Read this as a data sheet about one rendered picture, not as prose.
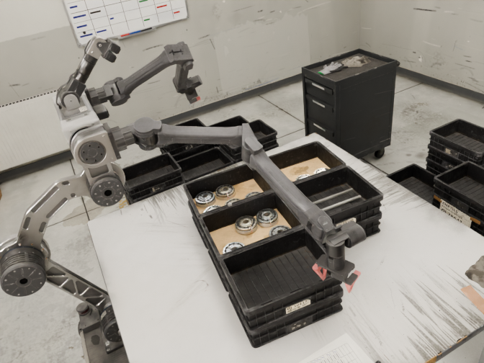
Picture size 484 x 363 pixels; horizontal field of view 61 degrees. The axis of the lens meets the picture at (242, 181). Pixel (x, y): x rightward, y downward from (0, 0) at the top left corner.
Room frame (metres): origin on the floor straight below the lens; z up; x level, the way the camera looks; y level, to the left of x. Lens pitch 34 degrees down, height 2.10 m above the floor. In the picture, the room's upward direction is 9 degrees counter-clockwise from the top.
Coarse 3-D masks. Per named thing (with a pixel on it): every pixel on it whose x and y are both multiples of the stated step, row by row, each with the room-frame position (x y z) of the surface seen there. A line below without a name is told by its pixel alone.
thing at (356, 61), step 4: (356, 56) 3.29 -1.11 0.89; (364, 56) 3.29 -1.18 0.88; (344, 60) 3.27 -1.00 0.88; (348, 60) 3.27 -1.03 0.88; (352, 60) 3.25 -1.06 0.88; (356, 60) 3.22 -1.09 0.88; (360, 60) 3.20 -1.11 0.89; (364, 60) 3.21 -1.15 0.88; (368, 60) 3.21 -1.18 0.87; (344, 64) 3.21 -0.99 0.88; (348, 64) 3.19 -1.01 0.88; (352, 64) 3.18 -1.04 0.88; (356, 64) 3.17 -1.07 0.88; (360, 64) 3.16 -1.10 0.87
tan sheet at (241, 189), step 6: (252, 180) 1.85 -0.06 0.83; (234, 186) 1.82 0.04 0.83; (240, 186) 1.81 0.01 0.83; (246, 186) 1.80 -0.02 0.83; (252, 186) 1.79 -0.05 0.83; (258, 186) 1.78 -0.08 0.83; (240, 192) 1.75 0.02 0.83; (246, 192) 1.74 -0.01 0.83; (216, 198) 1.74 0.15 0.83; (240, 198) 1.70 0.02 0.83; (216, 204) 1.69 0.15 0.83; (222, 204) 1.68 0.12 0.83; (204, 210) 1.65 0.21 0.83
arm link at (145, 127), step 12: (144, 120) 1.37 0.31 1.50; (144, 132) 1.31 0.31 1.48; (156, 132) 1.33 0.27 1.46; (168, 132) 1.34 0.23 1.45; (180, 132) 1.34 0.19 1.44; (192, 132) 1.34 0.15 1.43; (204, 132) 1.33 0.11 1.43; (216, 132) 1.33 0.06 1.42; (228, 132) 1.33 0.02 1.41; (240, 132) 1.32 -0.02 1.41; (252, 132) 1.31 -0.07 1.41; (156, 144) 1.36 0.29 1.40; (228, 144) 1.32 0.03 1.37; (240, 144) 1.32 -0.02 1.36
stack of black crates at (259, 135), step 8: (256, 120) 3.03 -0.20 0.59; (256, 128) 3.03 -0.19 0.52; (264, 128) 2.96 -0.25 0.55; (272, 128) 2.85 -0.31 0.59; (256, 136) 2.96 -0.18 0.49; (264, 136) 2.75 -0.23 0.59; (272, 136) 2.76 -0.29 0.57; (224, 144) 2.77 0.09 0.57; (264, 144) 2.75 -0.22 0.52; (272, 144) 2.77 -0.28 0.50; (224, 152) 2.80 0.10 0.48; (232, 152) 2.67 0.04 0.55; (240, 152) 2.67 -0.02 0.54; (240, 160) 2.65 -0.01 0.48
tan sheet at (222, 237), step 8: (280, 216) 1.51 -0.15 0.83; (232, 224) 1.51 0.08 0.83; (280, 224) 1.45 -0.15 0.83; (288, 224) 1.44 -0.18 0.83; (216, 232) 1.47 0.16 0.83; (224, 232) 1.46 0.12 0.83; (232, 232) 1.45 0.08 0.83; (256, 232) 1.42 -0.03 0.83; (264, 232) 1.41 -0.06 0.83; (216, 240) 1.42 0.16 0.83; (224, 240) 1.41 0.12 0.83; (232, 240) 1.40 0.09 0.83; (240, 240) 1.39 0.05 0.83; (248, 240) 1.38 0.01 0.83; (256, 240) 1.37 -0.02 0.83
